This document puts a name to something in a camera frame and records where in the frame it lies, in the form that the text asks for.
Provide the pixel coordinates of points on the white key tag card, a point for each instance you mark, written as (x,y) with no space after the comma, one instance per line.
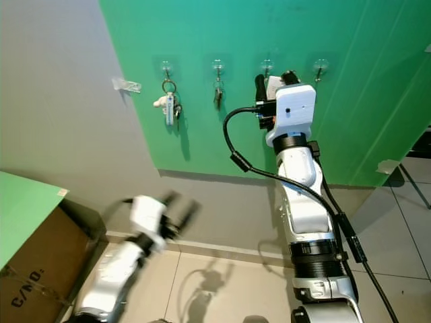
(273,86)

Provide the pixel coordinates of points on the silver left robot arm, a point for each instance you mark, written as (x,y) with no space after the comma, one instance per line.
(118,269)

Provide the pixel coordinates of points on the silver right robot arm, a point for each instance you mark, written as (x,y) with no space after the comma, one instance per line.
(310,215)

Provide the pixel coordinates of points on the small dark key bunch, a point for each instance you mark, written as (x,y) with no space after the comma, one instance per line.
(218,96)

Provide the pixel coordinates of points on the large green corrugated board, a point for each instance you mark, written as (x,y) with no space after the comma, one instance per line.
(242,33)

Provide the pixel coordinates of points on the key bunch with white figure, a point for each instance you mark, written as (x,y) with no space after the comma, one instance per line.
(168,108)

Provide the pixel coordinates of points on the small white sticker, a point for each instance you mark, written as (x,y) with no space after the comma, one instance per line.
(62,192)

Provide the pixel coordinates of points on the small green corrugated board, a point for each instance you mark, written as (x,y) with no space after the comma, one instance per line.
(23,215)

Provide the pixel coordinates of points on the brown cardboard box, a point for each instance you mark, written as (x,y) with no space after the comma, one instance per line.
(40,289)

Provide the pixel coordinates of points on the clear adhesive wall hook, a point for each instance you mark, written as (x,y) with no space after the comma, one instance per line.
(320,66)
(267,65)
(166,67)
(217,66)

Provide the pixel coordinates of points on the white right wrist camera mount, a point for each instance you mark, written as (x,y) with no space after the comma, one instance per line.
(295,108)

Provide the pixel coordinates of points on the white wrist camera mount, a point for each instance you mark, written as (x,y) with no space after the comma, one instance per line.
(148,214)
(295,108)

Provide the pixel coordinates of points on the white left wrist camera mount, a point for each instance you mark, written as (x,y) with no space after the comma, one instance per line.
(148,214)

